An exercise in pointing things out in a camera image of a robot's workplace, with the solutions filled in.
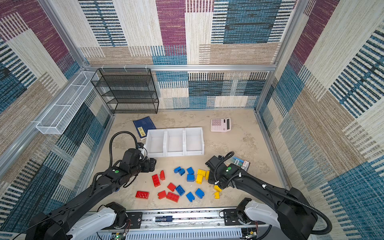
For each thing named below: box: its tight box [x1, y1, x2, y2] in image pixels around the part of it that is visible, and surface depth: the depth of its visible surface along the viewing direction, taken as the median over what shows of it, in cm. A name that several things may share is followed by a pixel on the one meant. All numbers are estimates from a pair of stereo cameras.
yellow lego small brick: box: [214, 191, 220, 200], surface depth 82 cm
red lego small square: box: [157, 190, 167, 200], surface depth 83 cm
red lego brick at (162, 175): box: [160, 170, 166, 181], surface depth 89 cm
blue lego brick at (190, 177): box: [186, 174, 196, 182], surface depth 88 cm
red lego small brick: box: [167, 182, 176, 192], surface depth 85 cm
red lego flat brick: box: [166, 192, 180, 203], surface depth 81 cm
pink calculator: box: [210, 117, 232, 133], surface depth 110 cm
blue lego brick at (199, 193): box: [195, 188, 205, 199], surface depth 81 cm
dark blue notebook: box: [132, 116, 157, 139], surface depth 114 cm
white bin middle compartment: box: [165, 128, 185, 157], surface depth 102 cm
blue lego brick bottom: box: [185, 191, 195, 202], surface depth 81 cm
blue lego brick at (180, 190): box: [175, 184, 186, 197], surface depth 84 cm
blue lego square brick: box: [186, 166, 195, 175], surface depth 91 cm
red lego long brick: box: [151, 174, 161, 188], surface depth 87 cm
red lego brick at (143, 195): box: [135, 191, 150, 200], surface depth 82 cm
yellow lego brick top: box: [197, 169, 207, 177], surface depth 89 cm
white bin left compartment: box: [146, 128, 166, 158], surface depth 101 cm
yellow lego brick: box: [196, 174, 204, 185], surface depth 86 cm
